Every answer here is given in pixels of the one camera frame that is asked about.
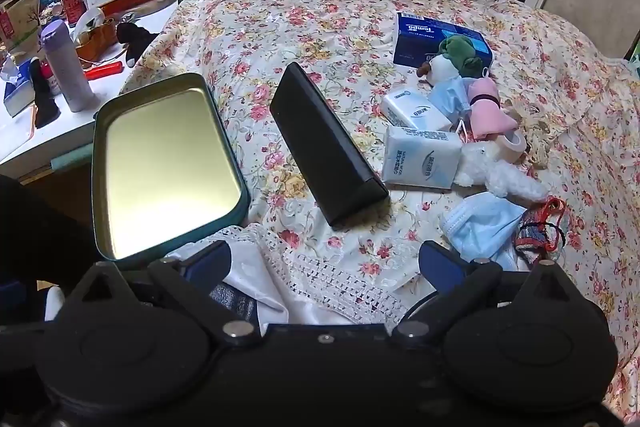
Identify white lace cloth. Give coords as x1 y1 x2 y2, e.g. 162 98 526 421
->
165 222 436 325

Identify red can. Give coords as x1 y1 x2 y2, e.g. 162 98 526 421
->
60 0 86 25

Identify floral blanket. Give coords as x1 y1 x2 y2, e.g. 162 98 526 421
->
122 0 640 423

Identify blue face mask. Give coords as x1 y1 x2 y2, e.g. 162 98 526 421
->
440 194 528 270
430 77 476 118

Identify black glove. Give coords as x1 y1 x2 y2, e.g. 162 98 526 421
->
116 22 160 68

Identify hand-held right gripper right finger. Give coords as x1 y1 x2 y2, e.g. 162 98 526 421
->
392 241 581 348

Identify blue tissue box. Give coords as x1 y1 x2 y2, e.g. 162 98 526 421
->
2 57 38 118

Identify white tape roll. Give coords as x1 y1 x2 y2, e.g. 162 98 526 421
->
497 129 528 158

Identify cream crochet cloth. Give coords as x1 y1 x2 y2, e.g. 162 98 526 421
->
505 104 556 168

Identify plush toy with green hat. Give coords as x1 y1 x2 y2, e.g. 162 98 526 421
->
416 35 485 88

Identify purple lid white bottle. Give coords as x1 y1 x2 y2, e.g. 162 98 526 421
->
39 19 101 112

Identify green metal tin tray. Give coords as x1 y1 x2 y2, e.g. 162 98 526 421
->
91 73 251 262

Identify blue tissue pack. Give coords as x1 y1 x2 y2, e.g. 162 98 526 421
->
392 12 493 70

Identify pink cloth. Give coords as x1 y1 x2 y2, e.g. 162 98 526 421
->
467 77 518 140

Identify black cloth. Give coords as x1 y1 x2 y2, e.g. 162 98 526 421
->
30 59 62 128

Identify black glasses case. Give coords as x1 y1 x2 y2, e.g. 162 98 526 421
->
269 62 390 228

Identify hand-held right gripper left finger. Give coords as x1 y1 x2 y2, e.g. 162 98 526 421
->
75 241 261 346

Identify large white tissue pack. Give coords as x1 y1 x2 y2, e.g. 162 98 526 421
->
381 125 463 190

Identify white fluffy plush toy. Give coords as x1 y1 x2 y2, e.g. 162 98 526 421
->
452 142 551 202

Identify small white tissue pack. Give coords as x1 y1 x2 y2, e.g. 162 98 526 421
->
380 88 453 132

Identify woven pouch with red cord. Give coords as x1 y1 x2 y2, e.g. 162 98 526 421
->
517 197 568 265

